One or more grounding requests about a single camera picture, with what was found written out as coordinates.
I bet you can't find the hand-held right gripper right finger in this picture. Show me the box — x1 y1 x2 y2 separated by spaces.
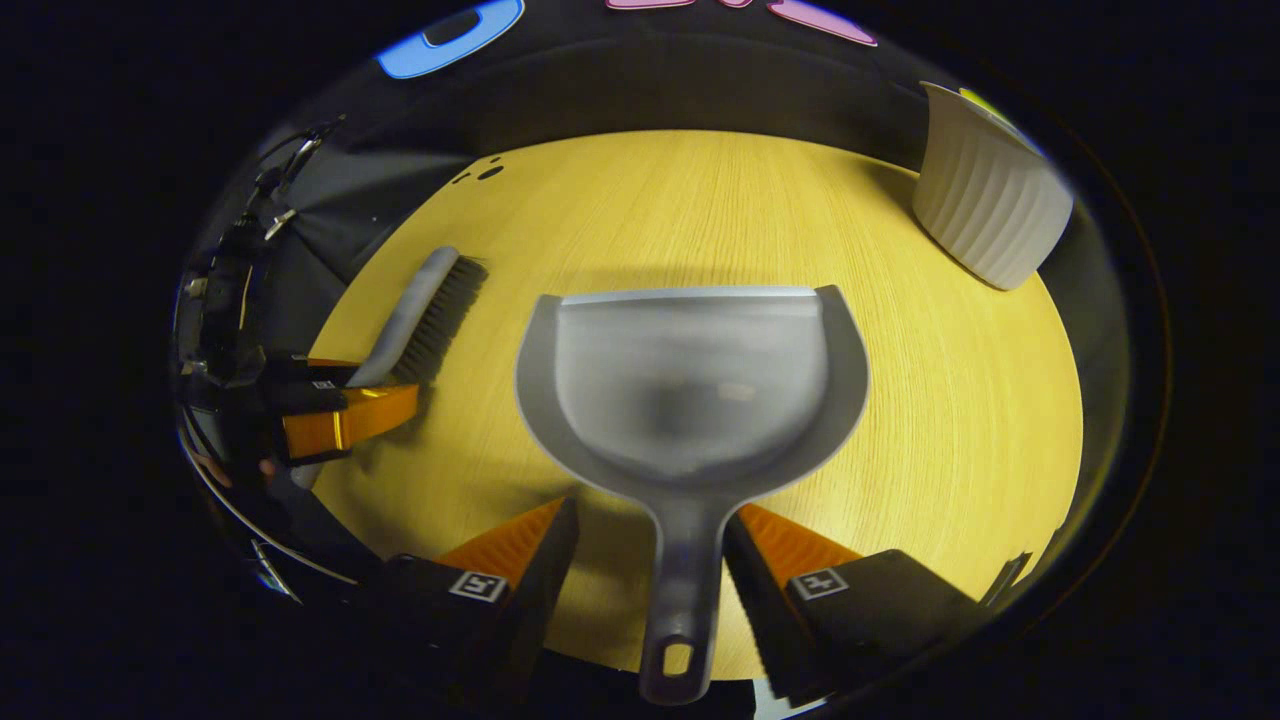
722 503 986 701

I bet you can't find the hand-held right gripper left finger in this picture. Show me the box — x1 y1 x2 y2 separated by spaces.
385 497 581 701

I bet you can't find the small grey broom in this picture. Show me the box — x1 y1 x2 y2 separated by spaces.
290 246 491 491

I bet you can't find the small grey dustpan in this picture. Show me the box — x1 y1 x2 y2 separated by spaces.
515 285 872 707

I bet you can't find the grey ribbed garbage bin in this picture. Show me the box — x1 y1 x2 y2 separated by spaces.
912 82 1076 292

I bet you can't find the black desk edge clamp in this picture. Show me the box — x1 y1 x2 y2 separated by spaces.
985 552 1033 606

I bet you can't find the black backdrop cloth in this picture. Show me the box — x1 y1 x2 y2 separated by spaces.
170 0 1141 601

